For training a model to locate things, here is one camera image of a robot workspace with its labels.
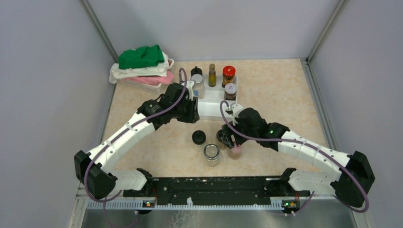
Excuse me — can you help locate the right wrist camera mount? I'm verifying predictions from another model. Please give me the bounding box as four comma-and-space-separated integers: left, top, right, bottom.
230, 103, 244, 117

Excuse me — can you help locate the white lid sauce jar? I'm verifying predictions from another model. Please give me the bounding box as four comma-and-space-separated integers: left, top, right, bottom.
224, 83, 237, 100

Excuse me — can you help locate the red lid sauce jar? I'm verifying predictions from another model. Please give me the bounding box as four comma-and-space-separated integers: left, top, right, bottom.
222, 66, 236, 87

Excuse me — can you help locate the gold cap yellow bottle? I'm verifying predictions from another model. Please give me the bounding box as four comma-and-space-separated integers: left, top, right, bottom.
208, 64, 216, 87

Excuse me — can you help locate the white cloth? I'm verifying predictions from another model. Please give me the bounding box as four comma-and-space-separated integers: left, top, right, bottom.
108, 58, 174, 84

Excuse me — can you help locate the white plastic basket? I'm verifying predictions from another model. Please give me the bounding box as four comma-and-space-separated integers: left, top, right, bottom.
118, 58, 175, 95

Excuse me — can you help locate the white divided plastic tray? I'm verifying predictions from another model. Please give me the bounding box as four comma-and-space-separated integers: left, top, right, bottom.
194, 76, 239, 121

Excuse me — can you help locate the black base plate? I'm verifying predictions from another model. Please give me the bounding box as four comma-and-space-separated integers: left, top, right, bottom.
123, 176, 310, 206

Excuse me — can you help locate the black grinder top jar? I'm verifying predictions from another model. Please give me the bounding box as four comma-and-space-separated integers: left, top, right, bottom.
216, 129, 228, 151

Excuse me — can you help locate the black cap sesame jar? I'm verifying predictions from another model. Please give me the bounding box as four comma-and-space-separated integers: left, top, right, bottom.
191, 66, 203, 77

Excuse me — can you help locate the silver perforated lid shaker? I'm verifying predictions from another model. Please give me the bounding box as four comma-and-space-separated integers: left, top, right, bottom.
191, 74, 204, 99

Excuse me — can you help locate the pink cloth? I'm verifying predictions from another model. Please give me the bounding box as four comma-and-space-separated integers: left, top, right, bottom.
130, 71, 173, 86

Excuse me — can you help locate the pink lid spice jar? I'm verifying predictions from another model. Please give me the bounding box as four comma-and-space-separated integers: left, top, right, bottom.
228, 145, 242, 160

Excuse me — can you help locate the clear lid glass jar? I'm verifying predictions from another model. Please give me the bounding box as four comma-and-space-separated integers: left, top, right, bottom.
203, 144, 221, 167

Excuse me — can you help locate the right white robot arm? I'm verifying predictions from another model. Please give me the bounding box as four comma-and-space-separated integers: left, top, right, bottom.
220, 103, 375, 213

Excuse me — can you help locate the black cap glass jar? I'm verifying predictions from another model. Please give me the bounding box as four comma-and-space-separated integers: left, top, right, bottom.
192, 130, 207, 151

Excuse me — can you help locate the white cable duct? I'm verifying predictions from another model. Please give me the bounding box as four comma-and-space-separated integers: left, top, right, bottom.
87, 198, 284, 210

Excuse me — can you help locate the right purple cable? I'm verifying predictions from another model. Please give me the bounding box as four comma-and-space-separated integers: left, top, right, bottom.
220, 100, 370, 216

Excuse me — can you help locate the purple cable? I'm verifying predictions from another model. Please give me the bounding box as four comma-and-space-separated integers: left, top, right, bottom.
220, 100, 370, 216
83, 67, 188, 228

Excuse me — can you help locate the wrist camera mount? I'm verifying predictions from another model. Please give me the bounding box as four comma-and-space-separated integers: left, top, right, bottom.
186, 80, 195, 101
230, 103, 244, 117

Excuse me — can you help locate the green cloth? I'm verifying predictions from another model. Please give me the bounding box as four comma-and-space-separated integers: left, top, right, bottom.
118, 45, 165, 69

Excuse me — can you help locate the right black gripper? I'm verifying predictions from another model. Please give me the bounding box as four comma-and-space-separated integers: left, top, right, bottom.
222, 118, 258, 149

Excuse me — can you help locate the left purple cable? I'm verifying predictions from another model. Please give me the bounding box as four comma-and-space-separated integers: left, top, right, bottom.
83, 67, 188, 228

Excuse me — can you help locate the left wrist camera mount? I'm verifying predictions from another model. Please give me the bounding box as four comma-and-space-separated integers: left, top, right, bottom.
186, 80, 195, 101

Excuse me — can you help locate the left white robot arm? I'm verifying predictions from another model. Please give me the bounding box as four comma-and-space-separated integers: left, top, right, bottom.
74, 80, 200, 202

